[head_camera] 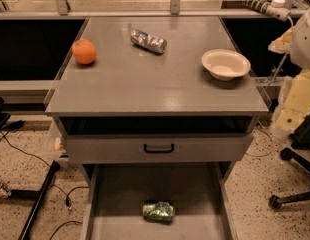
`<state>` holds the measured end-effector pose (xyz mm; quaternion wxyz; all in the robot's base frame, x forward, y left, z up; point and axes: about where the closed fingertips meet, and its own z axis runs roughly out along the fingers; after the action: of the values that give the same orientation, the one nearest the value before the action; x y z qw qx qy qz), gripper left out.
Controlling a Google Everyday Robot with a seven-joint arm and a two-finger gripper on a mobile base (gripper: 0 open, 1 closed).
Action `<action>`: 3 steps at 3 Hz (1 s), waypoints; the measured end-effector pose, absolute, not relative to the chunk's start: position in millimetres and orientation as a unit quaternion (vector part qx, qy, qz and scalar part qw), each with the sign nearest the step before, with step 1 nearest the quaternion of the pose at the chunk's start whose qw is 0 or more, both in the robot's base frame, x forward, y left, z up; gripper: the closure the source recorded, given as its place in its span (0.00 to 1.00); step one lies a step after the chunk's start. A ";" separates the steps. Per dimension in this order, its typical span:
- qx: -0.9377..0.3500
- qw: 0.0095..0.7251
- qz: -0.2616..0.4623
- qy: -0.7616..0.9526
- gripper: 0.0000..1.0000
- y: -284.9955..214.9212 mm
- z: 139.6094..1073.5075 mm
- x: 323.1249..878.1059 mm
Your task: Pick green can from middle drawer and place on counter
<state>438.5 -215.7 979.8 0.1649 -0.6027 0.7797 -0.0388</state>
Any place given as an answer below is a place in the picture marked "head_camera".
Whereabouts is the crushed green can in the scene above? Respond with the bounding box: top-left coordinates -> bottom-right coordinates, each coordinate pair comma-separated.
142,200 -> 175,223

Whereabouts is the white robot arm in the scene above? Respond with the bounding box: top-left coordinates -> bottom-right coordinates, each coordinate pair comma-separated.
268,8 -> 310,137

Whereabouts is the grey drawer cabinet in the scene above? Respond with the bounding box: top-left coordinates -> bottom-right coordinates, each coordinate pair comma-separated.
44,15 -> 270,240

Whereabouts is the grey top drawer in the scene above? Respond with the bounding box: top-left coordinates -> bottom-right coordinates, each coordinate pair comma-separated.
65,133 -> 253,164

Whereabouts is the crushed silver can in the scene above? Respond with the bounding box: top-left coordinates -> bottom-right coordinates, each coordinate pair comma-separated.
131,29 -> 167,54

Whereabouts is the open grey middle drawer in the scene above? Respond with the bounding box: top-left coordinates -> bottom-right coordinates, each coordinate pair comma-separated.
80,163 -> 238,240

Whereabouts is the white paper bowl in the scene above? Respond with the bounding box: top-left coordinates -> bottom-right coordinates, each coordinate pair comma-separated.
201,49 -> 251,81

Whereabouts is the orange fruit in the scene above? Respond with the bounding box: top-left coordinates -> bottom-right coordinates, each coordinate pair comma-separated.
71,39 -> 97,65

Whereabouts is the black floor stand bar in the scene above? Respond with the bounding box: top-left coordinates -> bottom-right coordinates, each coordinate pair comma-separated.
10,161 -> 60,240

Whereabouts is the black chair base leg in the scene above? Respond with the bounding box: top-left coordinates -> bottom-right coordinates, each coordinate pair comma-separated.
268,146 -> 310,210

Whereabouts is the white power strip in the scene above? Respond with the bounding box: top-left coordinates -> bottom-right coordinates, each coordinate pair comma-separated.
235,0 -> 290,22

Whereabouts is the crumpled wrapper on floor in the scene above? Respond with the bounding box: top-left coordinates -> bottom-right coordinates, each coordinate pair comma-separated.
0,179 -> 11,198

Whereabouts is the black drawer handle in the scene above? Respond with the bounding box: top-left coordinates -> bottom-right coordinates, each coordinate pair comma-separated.
143,144 -> 175,154

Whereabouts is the black floor cable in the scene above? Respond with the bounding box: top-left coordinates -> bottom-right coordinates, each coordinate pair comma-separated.
0,125 -> 90,240

